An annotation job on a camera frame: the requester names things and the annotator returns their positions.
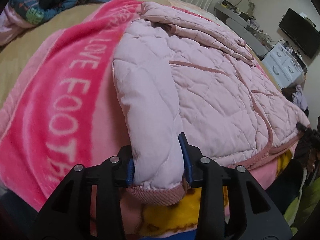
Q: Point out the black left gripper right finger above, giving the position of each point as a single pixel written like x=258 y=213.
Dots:
x=233 y=205

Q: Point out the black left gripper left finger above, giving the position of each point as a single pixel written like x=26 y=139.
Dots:
x=86 y=204

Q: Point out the pink cartoon fleece blanket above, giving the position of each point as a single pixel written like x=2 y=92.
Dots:
x=63 y=110

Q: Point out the white drawer cabinet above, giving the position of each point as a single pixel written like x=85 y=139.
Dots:
x=283 y=66

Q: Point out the pink quilted padded jacket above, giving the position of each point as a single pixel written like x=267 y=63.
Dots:
x=175 y=73

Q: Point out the grey wall shelf desk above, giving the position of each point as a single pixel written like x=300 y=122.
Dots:
x=240 y=24

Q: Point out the peach patterned pillow towel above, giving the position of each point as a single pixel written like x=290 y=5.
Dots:
x=194 y=9

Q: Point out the black flat television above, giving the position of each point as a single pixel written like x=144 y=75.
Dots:
x=302 y=32

